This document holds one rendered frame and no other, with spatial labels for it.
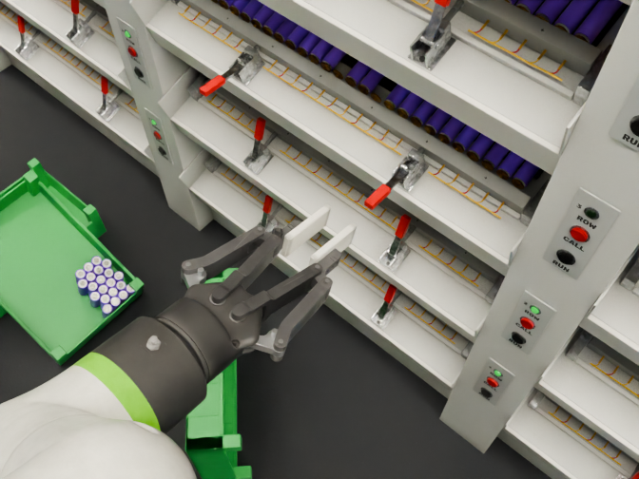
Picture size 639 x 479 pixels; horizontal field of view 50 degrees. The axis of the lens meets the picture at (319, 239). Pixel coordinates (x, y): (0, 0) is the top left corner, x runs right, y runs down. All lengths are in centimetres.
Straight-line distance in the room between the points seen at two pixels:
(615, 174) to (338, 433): 77
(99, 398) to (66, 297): 85
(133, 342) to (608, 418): 62
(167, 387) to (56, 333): 83
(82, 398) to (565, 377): 63
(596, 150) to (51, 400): 47
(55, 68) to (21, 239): 39
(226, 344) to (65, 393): 14
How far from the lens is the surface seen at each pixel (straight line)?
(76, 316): 139
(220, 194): 131
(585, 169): 64
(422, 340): 116
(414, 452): 126
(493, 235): 81
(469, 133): 84
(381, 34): 71
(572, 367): 97
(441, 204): 82
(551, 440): 114
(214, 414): 107
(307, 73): 90
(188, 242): 145
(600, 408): 97
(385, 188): 80
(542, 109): 67
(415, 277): 99
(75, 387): 56
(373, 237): 101
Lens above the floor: 120
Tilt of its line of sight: 58 degrees down
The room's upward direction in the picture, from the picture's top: straight up
